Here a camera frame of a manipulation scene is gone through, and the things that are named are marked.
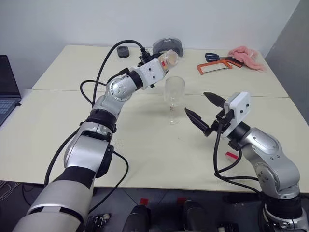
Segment orange hacksaw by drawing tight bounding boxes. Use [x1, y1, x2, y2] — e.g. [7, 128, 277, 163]
[197, 57, 244, 76]

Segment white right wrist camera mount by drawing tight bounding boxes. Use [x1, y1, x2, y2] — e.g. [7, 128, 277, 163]
[222, 91, 253, 140]

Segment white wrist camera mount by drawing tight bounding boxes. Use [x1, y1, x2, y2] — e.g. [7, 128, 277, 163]
[137, 58, 170, 90]
[222, 91, 253, 140]

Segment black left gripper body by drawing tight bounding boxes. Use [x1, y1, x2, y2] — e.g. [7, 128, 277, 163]
[137, 54, 154, 67]

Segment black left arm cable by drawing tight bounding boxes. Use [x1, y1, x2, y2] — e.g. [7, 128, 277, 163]
[44, 39, 153, 214]

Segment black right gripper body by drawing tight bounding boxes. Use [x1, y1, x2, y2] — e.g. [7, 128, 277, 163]
[204, 106, 235, 138]

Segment clear wine glass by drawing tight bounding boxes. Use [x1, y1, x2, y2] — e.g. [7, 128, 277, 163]
[164, 76, 186, 126]

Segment black round cylinder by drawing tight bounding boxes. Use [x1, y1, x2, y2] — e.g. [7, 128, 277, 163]
[116, 45, 130, 58]

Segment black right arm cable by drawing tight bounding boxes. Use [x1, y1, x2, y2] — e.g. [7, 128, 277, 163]
[213, 125, 264, 194]

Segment blue handled scissors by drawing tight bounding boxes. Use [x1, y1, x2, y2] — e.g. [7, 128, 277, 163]
[205, 52, 233, 63]

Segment clear bottle with orange drink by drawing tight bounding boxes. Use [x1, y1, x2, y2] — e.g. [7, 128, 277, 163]
[158, 49, 181, 76]

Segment dark rounded shape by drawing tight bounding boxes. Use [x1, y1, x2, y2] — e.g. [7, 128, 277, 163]
[183, 200, 217, 232]
[124, 204, 152, 232]

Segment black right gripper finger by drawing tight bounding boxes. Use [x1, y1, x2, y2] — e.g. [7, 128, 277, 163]
[184, 107, 211, 137]
[203, 91, 227, 110]

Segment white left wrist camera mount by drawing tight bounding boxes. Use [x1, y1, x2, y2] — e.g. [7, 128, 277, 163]
[137, 58, 170, 90]

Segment black floor cable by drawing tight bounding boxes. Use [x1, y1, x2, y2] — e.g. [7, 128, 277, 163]
[22, 183, 45, 207]

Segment pink cloth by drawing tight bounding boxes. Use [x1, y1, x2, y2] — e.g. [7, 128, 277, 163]
[227, 45, 267, 74]

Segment white floor cable bundle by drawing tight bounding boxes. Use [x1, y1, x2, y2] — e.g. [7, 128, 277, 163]
[0, 179, 22, 202]

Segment grey curved shell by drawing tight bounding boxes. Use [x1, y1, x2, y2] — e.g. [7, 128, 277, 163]
[152, 37, 185, 58]

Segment dark laptop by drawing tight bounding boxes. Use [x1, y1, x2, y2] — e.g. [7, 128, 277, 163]
[0, 55, 23, 127]

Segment red and white bottle cap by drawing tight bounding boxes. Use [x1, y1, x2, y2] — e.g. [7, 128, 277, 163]
[225, 150, 239, 162]

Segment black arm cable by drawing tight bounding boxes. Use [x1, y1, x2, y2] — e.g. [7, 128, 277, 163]
[213, 125, 264, 194]
[44, 39, 153, 214]

